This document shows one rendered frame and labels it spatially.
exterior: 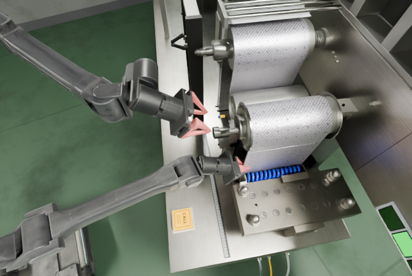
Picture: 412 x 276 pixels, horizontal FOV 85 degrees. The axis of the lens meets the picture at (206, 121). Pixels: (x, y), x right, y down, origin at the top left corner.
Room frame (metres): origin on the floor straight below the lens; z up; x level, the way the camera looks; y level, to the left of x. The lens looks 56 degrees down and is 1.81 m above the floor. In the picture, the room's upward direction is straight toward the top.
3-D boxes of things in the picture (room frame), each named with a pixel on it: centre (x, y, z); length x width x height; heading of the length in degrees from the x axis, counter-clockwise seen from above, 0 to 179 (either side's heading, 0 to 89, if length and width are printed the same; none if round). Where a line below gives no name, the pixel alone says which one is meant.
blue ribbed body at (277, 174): (0.30, -0.25, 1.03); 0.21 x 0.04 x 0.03; 99
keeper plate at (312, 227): (0.12, -0.34, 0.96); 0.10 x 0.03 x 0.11; 99
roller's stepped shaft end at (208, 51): (0.59, 0.01, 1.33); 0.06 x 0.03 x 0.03; 99
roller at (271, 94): (0.50, -0.22, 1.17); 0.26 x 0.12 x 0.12; 99
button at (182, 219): (0.16, 0.09, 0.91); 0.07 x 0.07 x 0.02; 9
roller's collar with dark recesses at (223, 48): (0.60, -0.05, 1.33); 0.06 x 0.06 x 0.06; 9
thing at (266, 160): (0.32, -0.24, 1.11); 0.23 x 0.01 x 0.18; 99
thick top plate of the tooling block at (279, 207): (0.21, -0.31, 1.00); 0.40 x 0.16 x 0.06; 99
